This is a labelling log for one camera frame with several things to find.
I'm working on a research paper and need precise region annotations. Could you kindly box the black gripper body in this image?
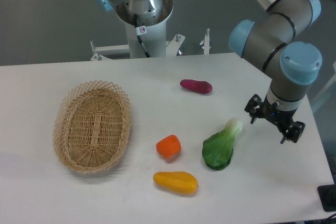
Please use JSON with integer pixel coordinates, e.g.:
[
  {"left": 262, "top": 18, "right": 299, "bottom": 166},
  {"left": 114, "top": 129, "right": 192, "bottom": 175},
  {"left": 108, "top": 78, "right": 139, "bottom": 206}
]
[{"left": 261, "top": 101, "right": 295, "bottom": 133}]

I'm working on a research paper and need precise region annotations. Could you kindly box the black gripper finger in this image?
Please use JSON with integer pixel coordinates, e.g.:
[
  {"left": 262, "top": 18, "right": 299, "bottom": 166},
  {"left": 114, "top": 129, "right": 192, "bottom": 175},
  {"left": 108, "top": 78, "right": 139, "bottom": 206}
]
[
  {"left": 279, "top": 120, "right": 306, "bottom": 144},
  {"left": 244, "top": 94, "right": 264, "bottom": 124}
]

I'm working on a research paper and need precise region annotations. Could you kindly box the purple sweet potato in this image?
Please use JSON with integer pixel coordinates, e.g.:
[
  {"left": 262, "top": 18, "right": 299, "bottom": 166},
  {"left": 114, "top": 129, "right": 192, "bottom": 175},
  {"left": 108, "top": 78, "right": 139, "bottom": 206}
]
[{"left": 180, "top": 79, "right": 213, "bottom": 94}]

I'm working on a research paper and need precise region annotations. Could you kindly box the silver blue-capped robot arm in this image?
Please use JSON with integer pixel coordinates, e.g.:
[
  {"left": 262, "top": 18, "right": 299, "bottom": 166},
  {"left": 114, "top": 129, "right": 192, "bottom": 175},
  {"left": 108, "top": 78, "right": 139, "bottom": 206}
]
[{"left": 96, "top": 0, "right": 322, "bottom": 142}]

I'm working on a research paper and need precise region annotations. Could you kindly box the green bok choy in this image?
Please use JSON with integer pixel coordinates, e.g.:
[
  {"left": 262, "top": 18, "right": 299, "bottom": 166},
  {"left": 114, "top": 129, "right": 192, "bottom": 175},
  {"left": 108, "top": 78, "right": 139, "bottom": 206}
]
[{"left": 202, "top": 118, "right": 243, "bottom": 170}]

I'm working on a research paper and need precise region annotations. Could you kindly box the black device at table edge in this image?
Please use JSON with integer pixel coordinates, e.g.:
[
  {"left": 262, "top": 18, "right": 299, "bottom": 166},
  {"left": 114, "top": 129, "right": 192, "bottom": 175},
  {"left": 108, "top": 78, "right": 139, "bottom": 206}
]
[{"left": 317, "top": 185, "right": 335, "bottom": 212}]

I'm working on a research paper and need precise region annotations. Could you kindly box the orange carrot piece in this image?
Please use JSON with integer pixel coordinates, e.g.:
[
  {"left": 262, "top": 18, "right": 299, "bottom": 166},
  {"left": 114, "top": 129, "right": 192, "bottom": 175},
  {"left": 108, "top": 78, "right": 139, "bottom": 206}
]
[{"left": 156, "top": 135, "right": 182, "bottom": 158}]

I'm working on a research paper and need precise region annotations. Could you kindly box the yellow mango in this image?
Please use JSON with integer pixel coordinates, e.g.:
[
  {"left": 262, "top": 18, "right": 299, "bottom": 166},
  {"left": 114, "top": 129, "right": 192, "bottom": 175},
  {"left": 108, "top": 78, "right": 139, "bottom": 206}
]
[{"left": 153, "top": 172, "right": 198, "bottom": 195}]

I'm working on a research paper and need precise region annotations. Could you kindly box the woven wicker basket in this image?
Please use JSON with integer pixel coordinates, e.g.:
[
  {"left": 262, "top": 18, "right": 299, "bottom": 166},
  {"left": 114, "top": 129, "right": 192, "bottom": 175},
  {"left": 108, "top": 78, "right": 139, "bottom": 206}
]
[{"left": 53, "top": 81, "right": 132, "bottom": 174}]

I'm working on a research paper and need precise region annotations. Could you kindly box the white metal base frame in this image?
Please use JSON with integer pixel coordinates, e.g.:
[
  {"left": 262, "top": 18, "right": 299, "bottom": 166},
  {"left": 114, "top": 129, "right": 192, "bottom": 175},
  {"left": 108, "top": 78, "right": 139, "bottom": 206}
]
[{"left": 90, "top": 28, "right": 211, "bottom": 61}]

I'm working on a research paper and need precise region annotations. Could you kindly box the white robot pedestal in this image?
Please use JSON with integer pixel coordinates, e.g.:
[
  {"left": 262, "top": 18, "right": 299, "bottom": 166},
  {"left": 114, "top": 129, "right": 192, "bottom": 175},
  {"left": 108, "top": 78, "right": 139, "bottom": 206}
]
[{"left": 115, "top": 0, "right": 173, "bottom": 58}]

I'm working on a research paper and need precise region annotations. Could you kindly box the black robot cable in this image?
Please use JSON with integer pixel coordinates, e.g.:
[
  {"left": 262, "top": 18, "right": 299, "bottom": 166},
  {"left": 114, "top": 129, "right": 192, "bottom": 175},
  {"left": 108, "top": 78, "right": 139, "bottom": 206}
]
[{"left": 133, "top": 13, "right": 151, "bottom": 58}]

